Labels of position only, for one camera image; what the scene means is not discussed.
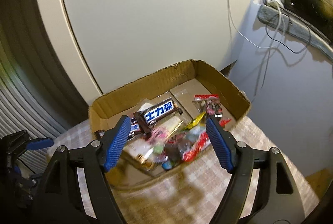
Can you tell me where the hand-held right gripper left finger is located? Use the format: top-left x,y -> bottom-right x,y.
32,115 -> 132,224

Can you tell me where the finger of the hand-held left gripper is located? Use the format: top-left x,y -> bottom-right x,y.
26,137 -> 54,151

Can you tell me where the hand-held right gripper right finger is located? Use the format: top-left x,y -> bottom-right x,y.
205,116 -> 307,224

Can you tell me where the large beige snack packet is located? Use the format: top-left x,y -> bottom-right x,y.
122,120 -> 183,172

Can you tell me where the brown chocolate bar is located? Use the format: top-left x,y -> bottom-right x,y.
135,98 -> 184,136
127,116 -> 142,140

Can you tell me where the red and white snack packet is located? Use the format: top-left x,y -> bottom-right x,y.
179,133 -> 212,162

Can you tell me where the yellow snack packet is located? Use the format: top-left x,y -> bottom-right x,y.
182,112 -> 206,132

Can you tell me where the light green snack packet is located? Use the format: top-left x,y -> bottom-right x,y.
152,141 -> 167,159

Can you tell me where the clear packet with red top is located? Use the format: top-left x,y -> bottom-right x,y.
193,94 -> 224,120

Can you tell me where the clear packet of dark fruit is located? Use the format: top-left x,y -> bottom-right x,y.
165,139 -> 184,162

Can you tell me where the cardboard box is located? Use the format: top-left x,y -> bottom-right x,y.
88,59 -> 252,189

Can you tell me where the grey ribbed shutter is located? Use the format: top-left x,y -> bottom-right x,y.
0,39 -> 68,141

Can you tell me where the white cabinet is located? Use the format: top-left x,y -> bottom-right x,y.
34,0 -> 258,107

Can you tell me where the grey sill cloth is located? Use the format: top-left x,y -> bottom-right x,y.
257,4 -> 333,58

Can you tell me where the black cable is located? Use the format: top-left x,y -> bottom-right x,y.
257,0 -> 313,54

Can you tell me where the thick white cable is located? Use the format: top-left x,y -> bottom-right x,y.
256,3 -> 283,94

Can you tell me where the thin white cable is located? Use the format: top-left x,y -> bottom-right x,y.
221,0 -> 263,49

